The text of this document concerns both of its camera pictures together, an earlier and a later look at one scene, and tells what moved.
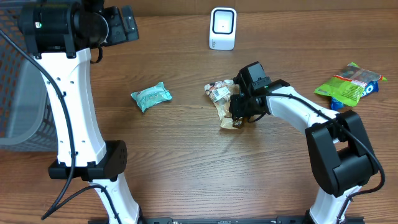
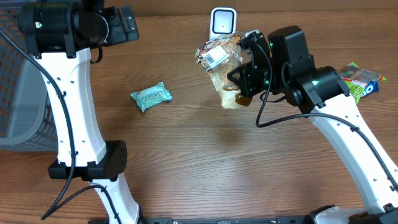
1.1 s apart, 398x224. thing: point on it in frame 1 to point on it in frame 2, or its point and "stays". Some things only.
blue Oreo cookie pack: x=370 y=88 stays
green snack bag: x=347 y=84 stays
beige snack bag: x=220 y=93 to x=219 y=56
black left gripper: x=120 y=33 stays
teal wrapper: x=152 y=96 stays
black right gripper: x=237 y=112 to x=242 y=75
